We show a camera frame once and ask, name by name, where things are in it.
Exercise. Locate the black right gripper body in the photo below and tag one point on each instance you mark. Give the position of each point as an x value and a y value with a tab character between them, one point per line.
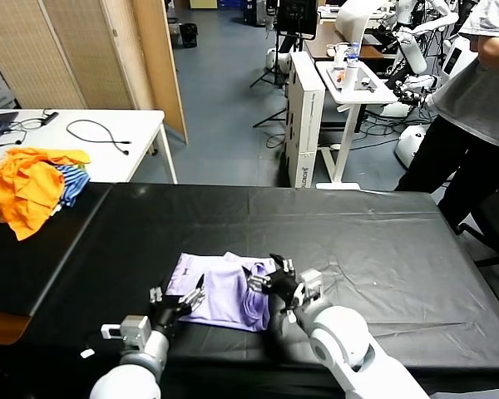
285	289

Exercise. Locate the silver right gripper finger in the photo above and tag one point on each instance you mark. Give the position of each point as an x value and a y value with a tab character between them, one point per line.
260	283
287	267

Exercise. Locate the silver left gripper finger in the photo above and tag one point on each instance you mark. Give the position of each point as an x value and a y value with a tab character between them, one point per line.
195	297
156	295

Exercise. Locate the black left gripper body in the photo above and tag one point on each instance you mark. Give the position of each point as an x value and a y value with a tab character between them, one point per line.
168	313

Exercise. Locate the lavender t-shirt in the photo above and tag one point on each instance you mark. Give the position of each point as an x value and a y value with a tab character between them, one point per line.
224	299

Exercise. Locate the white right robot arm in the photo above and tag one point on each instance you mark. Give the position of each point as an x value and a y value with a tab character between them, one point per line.
345	341

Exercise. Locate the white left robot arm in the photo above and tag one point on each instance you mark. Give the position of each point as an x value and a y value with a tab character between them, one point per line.
137	365

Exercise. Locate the black table cover sheet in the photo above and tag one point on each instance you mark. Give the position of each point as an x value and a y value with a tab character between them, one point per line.
357	241

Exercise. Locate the black side table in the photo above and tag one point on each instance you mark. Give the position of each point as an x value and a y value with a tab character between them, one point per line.
25	257

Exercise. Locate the white table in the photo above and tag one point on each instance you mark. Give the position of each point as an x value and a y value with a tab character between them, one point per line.
108	166

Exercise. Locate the blue striped garment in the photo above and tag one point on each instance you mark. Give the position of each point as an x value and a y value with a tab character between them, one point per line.
75	183

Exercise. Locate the tall white cardboard box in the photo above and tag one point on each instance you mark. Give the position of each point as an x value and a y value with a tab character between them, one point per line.
312	124

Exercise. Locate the orange garment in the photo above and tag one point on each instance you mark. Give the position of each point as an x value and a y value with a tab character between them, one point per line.
25	191

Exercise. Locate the white standing desk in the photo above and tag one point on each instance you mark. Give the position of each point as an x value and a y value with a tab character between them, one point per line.
359	99

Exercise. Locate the small orange item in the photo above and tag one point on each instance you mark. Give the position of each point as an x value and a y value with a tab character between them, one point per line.
340	77

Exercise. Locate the white tumbler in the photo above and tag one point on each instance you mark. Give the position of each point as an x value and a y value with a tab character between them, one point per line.
349	79

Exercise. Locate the black tool on tray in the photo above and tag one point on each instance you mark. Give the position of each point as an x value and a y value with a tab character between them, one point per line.
366	84

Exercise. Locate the white round floor device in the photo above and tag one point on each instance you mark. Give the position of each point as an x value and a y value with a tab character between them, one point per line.
274	60

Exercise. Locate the grey tray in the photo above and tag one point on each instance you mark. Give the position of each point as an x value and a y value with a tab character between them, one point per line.
364	74

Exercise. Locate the white cup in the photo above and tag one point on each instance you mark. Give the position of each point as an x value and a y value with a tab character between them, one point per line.
339	56

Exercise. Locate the clear water bottle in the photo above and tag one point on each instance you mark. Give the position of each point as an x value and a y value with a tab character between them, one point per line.
353	54

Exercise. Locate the brown wooden desk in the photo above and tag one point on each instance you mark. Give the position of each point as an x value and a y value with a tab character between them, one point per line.
320	45

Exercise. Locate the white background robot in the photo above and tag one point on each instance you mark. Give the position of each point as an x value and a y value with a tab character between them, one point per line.
413	54

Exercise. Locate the black monitor on tripod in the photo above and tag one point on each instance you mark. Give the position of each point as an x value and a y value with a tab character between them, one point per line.
295	16

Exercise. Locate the wooden folding screen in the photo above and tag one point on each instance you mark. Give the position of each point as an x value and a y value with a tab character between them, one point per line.
87	54

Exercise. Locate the black bin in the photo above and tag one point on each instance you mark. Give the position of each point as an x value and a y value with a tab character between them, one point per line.
188	36

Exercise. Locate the white curved sheet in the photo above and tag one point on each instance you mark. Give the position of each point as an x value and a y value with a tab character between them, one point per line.
351	21

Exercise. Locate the person in grey shirt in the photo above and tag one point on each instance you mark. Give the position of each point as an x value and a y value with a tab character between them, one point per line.
482	104

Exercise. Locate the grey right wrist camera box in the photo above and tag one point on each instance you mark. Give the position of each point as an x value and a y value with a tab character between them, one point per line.
312	284

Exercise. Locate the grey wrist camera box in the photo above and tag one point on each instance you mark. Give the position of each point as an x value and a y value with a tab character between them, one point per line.
133	330
312	284

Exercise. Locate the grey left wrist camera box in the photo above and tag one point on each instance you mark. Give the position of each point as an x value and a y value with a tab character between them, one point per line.
133	330

